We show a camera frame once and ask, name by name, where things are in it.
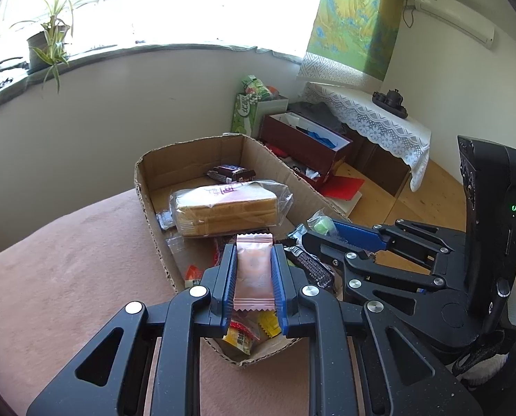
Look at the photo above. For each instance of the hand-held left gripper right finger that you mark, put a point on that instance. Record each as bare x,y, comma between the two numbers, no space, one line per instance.
280,284

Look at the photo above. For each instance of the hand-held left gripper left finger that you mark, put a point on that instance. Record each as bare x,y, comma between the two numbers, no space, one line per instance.
229,279

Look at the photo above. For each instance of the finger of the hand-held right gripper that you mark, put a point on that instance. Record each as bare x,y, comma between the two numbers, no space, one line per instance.
357,236
327,247

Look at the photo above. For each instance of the small green candy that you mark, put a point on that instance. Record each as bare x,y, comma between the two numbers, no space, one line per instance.
322,224

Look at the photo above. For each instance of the pink candy packet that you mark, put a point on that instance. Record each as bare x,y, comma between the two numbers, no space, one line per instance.
253,273

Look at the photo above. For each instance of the bagged sliced bread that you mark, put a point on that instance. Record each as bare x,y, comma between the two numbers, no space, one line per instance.
227,210

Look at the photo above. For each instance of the cardboard box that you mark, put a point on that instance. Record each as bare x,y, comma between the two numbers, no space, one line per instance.
197,160

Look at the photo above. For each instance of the red paper sheet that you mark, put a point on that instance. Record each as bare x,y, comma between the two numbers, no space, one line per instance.
342,187

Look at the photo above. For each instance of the red yellow snack packet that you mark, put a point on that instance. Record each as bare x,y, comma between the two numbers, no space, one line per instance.
240,336

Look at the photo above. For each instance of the wooden low table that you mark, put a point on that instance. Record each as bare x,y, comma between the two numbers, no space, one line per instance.
379,169

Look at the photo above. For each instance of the dark snack wrapper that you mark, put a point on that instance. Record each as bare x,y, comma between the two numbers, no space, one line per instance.
166,220

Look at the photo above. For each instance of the dark red box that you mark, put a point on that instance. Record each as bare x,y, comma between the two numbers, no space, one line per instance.
301,147

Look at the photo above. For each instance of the blue cloth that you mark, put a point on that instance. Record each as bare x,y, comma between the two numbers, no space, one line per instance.
323,138

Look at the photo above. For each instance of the lace-covered side table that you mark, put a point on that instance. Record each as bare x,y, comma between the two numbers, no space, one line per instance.
370,121

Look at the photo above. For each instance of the dark cloth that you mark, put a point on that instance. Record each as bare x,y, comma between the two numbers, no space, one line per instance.
314,115

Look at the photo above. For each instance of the dark teapot ornament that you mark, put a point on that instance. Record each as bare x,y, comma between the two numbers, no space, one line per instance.
390,99

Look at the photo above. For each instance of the white fuzzy cloth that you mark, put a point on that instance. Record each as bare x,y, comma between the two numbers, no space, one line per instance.
483,366

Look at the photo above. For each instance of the green tissue box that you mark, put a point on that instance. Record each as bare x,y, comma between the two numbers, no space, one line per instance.
249,112

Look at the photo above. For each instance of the white air conditioner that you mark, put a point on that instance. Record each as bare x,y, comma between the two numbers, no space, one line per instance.
453,13

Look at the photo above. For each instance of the small hanging plant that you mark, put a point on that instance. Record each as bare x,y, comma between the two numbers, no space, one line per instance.
54,69

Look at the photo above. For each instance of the window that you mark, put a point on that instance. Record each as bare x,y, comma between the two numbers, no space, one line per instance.
154,0

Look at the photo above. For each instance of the potted spider plant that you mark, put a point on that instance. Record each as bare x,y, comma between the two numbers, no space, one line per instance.
45,30

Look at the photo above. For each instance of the landscape wall poster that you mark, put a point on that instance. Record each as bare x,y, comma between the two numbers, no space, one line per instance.
353,21

